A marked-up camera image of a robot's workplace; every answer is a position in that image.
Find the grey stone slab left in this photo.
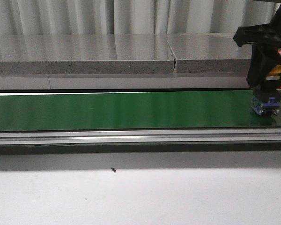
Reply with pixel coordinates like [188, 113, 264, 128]
[0, 34, 175, 75]

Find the white curtain backdrop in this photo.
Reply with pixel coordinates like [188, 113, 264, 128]
[0, 0, 279, 35]

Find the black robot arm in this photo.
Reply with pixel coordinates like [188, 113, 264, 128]
[233, 1, 281, 89]

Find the grey stone slab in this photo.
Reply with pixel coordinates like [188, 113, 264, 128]
[0, 34, 175, 75]
[167, 33, 251, 73]

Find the grey stone slab right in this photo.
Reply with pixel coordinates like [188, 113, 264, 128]
[167, 33, 251, 73]

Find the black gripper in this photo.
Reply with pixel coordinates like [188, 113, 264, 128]
[233, 23, 281, 89]

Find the green conveyor belt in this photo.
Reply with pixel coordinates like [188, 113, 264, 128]
[0, 90, 281, 132]

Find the aluminium conveyor side rail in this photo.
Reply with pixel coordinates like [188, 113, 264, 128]
[0, 127, 281, 145]

